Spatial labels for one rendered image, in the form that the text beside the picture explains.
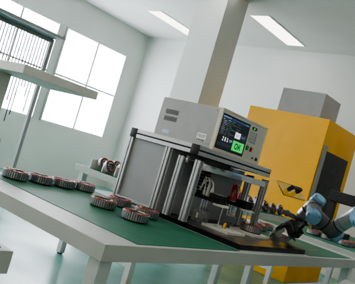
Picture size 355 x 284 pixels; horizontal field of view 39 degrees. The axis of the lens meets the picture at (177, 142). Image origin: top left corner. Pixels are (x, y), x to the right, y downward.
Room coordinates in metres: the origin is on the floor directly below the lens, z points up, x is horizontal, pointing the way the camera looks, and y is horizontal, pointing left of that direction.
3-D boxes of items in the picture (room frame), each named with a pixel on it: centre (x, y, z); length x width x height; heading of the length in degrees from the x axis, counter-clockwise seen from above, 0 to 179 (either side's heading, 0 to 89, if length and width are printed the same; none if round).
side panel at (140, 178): (2.41, 0.12, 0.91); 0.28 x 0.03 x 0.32; 50
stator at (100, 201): (2.07, 0.22, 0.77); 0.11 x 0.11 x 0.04
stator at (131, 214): (1.97, 0.08, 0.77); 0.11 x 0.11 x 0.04
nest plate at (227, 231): (2.31, -0.32, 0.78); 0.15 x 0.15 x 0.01; 50
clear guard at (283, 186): (2.54, -0.50, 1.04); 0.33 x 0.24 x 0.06; 50
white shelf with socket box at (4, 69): (2.08, 0.63, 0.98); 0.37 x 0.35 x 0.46; 140
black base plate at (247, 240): (2.41, -0.38, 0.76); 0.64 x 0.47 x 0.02; 140
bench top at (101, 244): (2.56, -0.21, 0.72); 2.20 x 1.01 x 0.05; 140
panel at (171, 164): (2.56, -0.20, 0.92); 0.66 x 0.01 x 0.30; 140
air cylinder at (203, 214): (2.40, -0.21, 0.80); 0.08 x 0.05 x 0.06; 140
